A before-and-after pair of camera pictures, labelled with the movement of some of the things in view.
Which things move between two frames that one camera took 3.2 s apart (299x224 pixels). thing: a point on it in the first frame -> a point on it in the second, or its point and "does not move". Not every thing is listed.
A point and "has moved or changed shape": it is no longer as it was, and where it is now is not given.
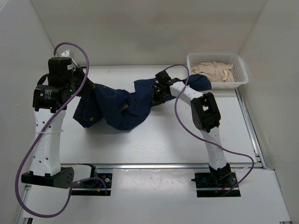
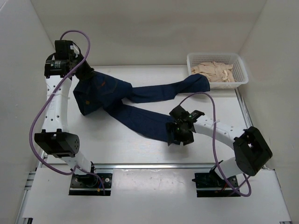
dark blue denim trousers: x=112 y=108 has moved or changed shape
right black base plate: x=216 y=180 does not move
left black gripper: x=88 y=86 -> x=88 y=70
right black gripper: x=155 y=101 -> x=171 y=127
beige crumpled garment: x=214 y=71 does not move
